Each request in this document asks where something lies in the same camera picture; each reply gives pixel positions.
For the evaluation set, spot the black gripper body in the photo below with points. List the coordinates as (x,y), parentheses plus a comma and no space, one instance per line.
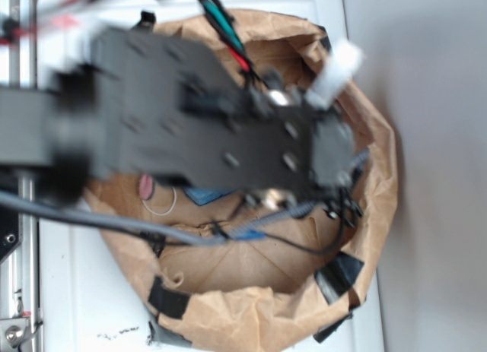
(335,167)

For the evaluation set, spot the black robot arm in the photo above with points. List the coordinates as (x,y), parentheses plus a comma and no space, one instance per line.
(167,108)

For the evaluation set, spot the brown paper bag bin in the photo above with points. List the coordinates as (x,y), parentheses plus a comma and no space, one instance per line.
(261,296)

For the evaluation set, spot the white connector block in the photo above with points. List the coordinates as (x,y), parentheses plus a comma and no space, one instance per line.
(340,67)

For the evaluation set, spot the blue sponge block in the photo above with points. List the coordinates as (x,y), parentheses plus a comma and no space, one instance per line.
(203,197)

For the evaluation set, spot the grey plush mouse toy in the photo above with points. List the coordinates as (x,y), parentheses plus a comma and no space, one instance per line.
(146,190)

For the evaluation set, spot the black mounting plate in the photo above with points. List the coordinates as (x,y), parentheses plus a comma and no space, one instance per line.
(10,233)

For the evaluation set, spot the metal frame rail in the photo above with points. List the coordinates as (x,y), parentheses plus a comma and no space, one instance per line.
(20,286)

